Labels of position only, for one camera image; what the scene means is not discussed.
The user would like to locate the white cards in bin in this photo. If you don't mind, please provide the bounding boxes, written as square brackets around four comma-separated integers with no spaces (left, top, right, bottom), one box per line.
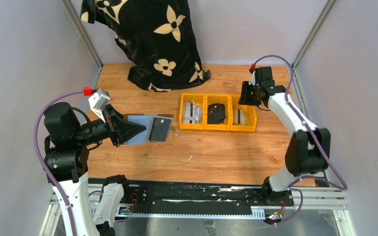
[182,102,203,124]

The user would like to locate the dark grey card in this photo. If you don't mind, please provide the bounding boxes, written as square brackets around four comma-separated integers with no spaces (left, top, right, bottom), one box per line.
[148,116,172,142]

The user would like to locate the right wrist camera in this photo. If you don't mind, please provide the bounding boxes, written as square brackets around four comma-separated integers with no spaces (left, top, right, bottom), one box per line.
[249,69,256,86]

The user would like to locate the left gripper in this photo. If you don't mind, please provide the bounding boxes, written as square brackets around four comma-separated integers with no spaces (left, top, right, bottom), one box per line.
[74,102,146,145]

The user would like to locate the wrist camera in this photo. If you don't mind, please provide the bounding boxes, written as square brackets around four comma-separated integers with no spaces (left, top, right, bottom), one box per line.
[88,88,110,122]
[249,69,256,86]

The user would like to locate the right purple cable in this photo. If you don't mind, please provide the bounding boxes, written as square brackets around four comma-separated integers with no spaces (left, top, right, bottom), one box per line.
[249,55,348,191]

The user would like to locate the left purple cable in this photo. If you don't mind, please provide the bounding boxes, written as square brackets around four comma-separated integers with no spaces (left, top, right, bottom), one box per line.
[33,87,94,236]

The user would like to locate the brown leather card holder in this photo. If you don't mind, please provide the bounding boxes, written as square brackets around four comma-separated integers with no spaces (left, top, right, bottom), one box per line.
[124,114,176,146]

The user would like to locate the black cards in bin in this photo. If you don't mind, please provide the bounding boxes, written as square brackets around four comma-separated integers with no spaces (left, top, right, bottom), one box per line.
[207,103,226,124]

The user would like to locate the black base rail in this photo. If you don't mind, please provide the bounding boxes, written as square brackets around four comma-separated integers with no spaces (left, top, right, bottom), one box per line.
[96,178,295,219]

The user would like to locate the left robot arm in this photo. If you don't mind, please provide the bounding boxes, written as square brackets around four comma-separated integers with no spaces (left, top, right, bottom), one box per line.
[44,102,146,236]

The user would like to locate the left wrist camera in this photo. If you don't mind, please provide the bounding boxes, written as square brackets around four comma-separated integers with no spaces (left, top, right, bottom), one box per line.
[88,88,110,122]

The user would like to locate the purple cable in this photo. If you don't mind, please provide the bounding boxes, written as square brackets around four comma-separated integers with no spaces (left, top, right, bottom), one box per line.
[249,55,348,191]
[33,87,94,236]

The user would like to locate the black floral blanket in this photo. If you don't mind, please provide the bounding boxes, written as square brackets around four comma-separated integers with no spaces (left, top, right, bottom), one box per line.
[80,0,211,92]

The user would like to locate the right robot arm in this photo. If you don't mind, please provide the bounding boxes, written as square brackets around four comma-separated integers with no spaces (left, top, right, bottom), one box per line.
[239,65,331,205]

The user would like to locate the right yellow bin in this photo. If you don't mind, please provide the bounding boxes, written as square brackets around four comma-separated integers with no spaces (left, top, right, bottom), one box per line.
[230,94,257,133]

